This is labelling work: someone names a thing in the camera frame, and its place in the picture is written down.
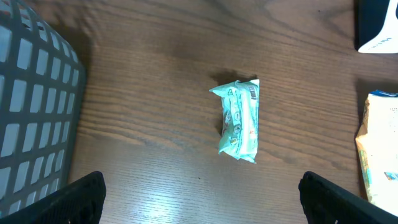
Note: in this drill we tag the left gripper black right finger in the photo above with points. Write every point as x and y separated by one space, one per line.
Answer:
325 202

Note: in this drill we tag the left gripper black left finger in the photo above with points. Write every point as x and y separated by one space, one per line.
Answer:
79 202

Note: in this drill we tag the yellow wet wipes pack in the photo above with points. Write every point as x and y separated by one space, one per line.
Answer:
377 148

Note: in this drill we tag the teal wipes pack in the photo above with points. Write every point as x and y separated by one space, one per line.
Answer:
240 129

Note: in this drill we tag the black mesh plastic basket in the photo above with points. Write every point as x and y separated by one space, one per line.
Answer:
42 82

